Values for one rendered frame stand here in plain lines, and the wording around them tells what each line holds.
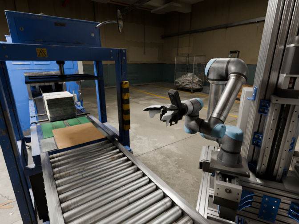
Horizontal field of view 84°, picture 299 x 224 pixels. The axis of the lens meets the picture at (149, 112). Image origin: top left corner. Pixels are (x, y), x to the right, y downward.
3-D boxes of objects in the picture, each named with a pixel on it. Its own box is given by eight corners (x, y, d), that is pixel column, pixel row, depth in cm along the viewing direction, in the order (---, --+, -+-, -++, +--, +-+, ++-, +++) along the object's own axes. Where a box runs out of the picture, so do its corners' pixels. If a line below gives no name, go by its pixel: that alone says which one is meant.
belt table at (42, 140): (116, 143, 158) (115, 133, 155) (34, 167, 122) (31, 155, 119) (93, 122, 213) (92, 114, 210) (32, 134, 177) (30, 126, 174)
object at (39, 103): (92, 122, 214) (92, 114, 211) (32, 134, 178) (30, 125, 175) (69, 100, 333) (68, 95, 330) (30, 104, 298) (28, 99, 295)
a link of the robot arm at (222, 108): (258, 67, 94) (223, 144, 84) (238, 67, 102) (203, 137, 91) (256, 52, 86) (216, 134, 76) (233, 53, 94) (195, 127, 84)
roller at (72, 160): (118, 152, 133) (117, 146, 132) (50, 174, 107) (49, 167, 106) (115, 149, 137) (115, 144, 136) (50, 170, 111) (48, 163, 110)
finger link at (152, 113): (142, 119, 76) (161, 119, 79) (143, 107, 74) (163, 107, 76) (141, 117, 79) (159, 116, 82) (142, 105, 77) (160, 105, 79)
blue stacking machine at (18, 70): (90, 127, 379) (79, 27, 319) (19, 142, 308) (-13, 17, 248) (75, 111, 497) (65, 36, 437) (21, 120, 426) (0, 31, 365)
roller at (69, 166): (121, 155, 128) (121, 150, 127) (52, 179, 102) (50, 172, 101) (119, 153, 132) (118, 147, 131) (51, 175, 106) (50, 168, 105)
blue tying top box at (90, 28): (102, 48, 141) (99, 22, 136) (12, 44, 108) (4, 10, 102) (86, 50, 177) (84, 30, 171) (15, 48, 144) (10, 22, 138)
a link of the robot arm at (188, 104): (194, 102, 83) (181, 98, 89) (188, 104, 80) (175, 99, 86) (191, 116, 86) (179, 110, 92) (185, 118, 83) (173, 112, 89)
